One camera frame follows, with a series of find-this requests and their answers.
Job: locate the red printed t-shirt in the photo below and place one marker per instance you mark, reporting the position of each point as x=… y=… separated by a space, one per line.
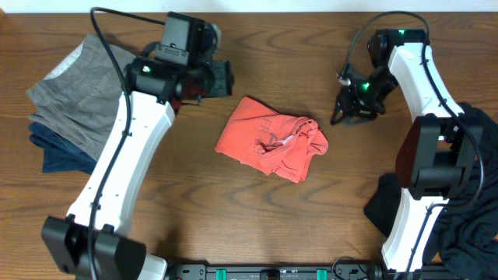
x=271 y=142

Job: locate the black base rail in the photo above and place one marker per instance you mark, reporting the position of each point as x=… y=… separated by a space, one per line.
x=347 y=271

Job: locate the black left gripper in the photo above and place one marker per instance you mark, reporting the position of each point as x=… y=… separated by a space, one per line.
x=223 y=80

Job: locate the grey folded shorts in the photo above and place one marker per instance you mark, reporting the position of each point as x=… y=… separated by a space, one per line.
x=79 y=99

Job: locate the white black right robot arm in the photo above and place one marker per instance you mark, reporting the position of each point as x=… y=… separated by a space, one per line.
x=436 y=158

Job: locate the black garment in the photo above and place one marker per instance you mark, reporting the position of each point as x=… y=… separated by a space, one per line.
x=465 y=240

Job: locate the blue folded garment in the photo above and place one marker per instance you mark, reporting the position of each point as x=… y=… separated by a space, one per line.
x=60 y=155

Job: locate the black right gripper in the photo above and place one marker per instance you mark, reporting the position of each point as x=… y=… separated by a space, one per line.
x=352 y=106

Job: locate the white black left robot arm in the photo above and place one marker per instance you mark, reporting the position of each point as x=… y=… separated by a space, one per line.
x=92 y=241

